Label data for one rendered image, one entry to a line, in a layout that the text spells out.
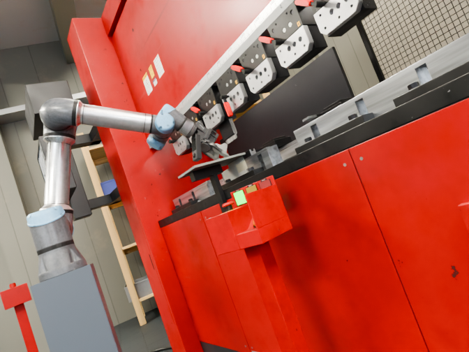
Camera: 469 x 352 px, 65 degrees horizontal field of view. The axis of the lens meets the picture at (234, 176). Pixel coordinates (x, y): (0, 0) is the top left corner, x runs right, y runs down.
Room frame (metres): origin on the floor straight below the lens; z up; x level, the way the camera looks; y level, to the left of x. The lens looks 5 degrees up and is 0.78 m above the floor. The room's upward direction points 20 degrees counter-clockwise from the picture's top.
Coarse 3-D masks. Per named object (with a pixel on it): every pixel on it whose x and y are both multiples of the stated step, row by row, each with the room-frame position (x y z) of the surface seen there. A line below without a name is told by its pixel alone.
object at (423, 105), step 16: (464, 80) 0.75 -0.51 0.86; (432, 96) 0.81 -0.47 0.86; (448, 96) 0.78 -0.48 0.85; (464, 96) 0.76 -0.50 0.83; (400, 112) 0.87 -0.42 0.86; (416, 112) 0.84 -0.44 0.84; (352, 128) 0.99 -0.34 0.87; (368, 128) 0.95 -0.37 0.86; (384, 128) 0.92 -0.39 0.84; (320, 144) 1.10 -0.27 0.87; (336, 144) 1.05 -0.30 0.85; (352, 144) 1.01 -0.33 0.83; (288, 160) 1.22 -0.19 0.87; (304, 160) 1.17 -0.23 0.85; (256, 176) 1.39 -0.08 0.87; (224, 192) 1.60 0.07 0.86; (192, 208) 1.89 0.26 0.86; (160, 224) 2.31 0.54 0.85
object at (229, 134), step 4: (228, 120) 1.66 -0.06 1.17; (232, 120) 1.67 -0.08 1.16; (224, 124) 1.70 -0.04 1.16; (228, 124) 1.67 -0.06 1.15; (232, 124) 1.66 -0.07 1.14; (220, 128) 1.73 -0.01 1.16; (224, 128) 1.71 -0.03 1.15; (228, 128) 1.68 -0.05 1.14; (232, 128) 1.66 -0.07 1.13; (224, 132) 1.72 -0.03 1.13; (228, 132) 1.69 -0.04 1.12; (232, 132) 1.66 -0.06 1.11; (236, 132) 1.67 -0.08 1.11; (224, 136) 1.73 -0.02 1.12; (228, 136) 1.70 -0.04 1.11; (232, 136) 1.69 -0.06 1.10; (236, 136) 1.67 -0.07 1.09; (224, 140) 1.74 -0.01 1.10; (228, 140) 1.72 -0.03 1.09; (232, 140) 1.70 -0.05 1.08
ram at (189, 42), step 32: (128, 0) 2.03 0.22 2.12; (160, 0) 1.77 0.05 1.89; (192, 0) 1.56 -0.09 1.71; (224, 0) 1.40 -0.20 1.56; (256, 0) 1.27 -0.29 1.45; (288, 0) 1.16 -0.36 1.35; (128, 32) 2.15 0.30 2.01; (160, 32) 1.86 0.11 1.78; (192, 32) 1.63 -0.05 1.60; (224, 32) 1.46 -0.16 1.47; (256, 32) 1.32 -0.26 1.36; (128, 64) 2.28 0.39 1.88; (192, 64) 1.71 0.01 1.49; (224, 64) 1.52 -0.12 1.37; (160, 96) 2.06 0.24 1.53
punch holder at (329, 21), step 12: (312, 0) 1.09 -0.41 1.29; (324, 0) 1.06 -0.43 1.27; (336, 0) 1.02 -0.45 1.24; (348, 0) 0.99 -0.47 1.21; (360, 0) 0.98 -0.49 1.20; (372, 0) 1.02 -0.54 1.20; (324, 12) 1.07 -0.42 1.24; (336, 12) 1.03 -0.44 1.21; (348, 12) 1.01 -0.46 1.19; (360, 12) 1.01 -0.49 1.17; (372, 12) 1.04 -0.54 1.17; (324, 24) 1.08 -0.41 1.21; (336, 24) 1.05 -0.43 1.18; (348, 24) 1.07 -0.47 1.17; (336, 36) 1.13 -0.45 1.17
